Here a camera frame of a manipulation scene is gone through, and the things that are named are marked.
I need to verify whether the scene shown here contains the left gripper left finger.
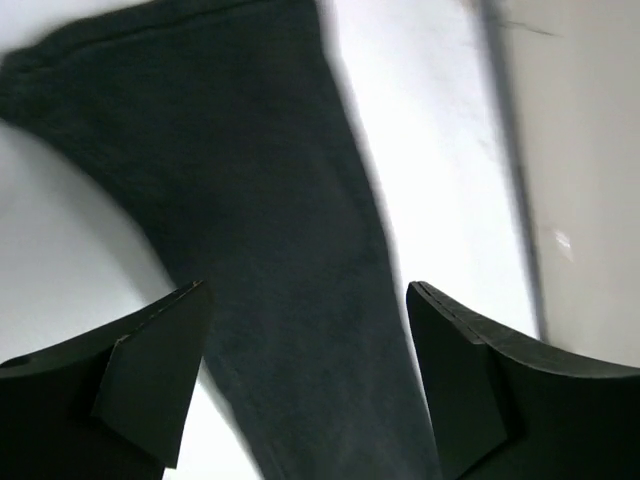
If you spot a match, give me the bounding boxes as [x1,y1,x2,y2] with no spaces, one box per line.
[1,282,211,480]

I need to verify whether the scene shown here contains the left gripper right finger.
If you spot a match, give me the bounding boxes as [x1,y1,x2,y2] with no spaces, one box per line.
[406,282,639,480]

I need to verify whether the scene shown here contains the black trousers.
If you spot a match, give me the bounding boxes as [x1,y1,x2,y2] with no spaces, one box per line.
[1,1,440,480]

